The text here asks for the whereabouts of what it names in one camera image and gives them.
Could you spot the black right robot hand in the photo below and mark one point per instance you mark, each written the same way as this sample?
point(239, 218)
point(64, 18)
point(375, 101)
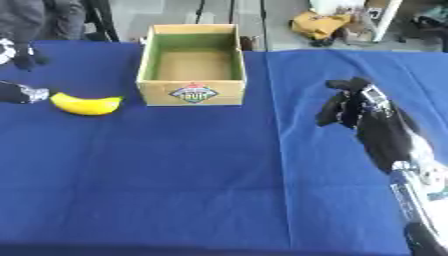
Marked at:
point(385, 133)

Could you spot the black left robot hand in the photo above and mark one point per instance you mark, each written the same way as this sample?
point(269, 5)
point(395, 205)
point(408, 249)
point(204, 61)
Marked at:
point(24, 57)

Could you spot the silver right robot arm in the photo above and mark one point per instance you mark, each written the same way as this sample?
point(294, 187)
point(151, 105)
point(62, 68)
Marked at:
point(421, 203)

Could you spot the cardboard box with green inside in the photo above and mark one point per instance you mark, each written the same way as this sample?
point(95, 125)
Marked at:
point(192, 66)

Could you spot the person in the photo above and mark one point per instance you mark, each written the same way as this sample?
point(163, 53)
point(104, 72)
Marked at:
point(35, 16)

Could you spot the yellow toy banana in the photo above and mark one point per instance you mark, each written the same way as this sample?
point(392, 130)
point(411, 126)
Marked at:
point(86, 105)

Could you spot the black tripod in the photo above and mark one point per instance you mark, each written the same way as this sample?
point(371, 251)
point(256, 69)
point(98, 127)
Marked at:
point(105, 20)

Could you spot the yellow bag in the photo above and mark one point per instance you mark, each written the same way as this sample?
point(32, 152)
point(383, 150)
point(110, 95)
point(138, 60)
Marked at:
point(319, 25)

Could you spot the white post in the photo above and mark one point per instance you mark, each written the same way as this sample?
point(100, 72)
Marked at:
point(386, 20)

